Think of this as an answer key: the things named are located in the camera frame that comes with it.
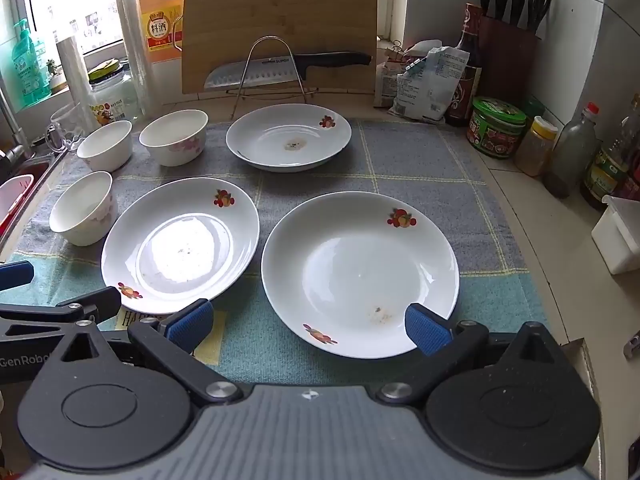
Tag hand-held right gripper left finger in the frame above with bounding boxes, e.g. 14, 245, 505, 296
59, 299, 241, 406

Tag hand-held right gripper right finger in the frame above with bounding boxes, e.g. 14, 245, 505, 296
376, 302, 558, 405

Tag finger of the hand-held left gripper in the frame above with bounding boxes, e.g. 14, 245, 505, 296
0, 288, 122, 342
0, 261, 35, 292

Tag white bowls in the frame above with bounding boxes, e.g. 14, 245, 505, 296
101, 177, 261, 315

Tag white plate fruit print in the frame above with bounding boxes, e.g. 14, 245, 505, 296
261, 191, 460, 360
225, 103, 353, 172

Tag white bowl with pink flowers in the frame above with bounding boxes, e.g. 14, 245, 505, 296
138, 109, 209, 167
49, 171, 118, 247

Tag white ceramic bowl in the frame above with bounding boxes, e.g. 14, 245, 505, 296
76, 120, 134, 173

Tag red and white drain basket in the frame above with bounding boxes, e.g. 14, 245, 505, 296
0, 157, 56, 241

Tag metal faucet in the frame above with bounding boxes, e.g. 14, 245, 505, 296
0, 80, 36, 181

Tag clear glass mug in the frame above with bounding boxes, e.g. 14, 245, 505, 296
46, 102, 93, 153

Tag checkered grey teal cloth mat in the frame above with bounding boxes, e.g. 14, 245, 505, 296
0, 117, 551, 366

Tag short plastic wrap roll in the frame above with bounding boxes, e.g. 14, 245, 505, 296
55, 36, 101, 131

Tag green soap bottle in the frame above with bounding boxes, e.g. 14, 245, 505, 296
11, 19, 51, 108

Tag yellow lidded spice jar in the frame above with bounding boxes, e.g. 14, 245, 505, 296
514, 116, 558, 177

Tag green lidded sauce jar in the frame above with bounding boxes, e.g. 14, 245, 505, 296
466, 96, 528, 158

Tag white plastic container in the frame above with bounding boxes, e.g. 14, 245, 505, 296
591, 194, 640, 276

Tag clear bottle red cap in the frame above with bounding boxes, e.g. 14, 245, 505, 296
544, 102, 601, 200

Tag green label oil bottle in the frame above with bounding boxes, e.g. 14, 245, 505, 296
580, 105, 633, 211

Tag white printed plastic bag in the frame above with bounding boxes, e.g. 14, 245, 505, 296
390, 46, 473, 122

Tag tall plastic wrap roll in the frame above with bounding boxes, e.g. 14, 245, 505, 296
116, 0, 156, 116

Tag small green capped jar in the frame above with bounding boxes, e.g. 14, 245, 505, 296
520, 96, 547, 126

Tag dark soy sauce bottle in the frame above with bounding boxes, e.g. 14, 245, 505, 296
445, 2, 483, 128

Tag clipped white food bag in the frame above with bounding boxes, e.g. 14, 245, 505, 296
372, 45, 426, 108

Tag dark bottle red label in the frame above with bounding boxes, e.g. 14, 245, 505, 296
617, 92, 640, 201

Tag dark red knife block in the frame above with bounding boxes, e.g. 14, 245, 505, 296
477, 12, 541, 106

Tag cooking wine jug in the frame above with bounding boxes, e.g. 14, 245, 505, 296
138, 0, 185, 66

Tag bamboo cutting board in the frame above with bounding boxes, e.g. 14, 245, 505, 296
181, 0, 379, 95

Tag black kitchen scissors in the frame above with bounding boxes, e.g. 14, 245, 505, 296
527, 0, 552, 33

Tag black handled kitchen knife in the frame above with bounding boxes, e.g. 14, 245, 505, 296
204, 51, 373, 92

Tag metal wire rack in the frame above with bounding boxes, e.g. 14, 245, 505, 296
227, 36, 321, 121

